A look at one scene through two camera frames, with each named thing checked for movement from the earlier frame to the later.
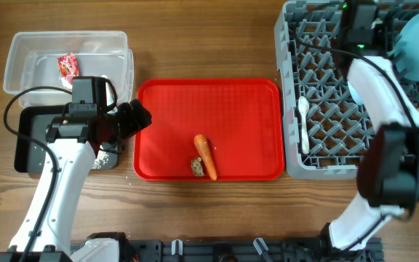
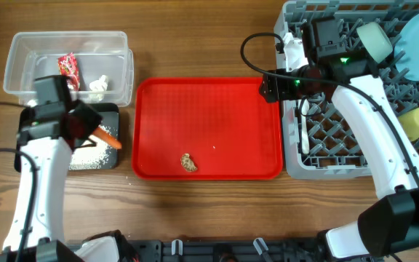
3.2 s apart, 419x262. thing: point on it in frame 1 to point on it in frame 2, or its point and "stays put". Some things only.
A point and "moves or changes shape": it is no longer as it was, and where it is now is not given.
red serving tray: x=242 y=120 stays put
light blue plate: x=418 y=52 stays put
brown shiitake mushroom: x=197 y=167 to x=188 y=162
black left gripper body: x=124 y=122 to x=89 y=118
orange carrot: x=201 y=141 moves or changes shape
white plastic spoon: x=303 y=106 stays put
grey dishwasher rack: x=310 y=63 stays put
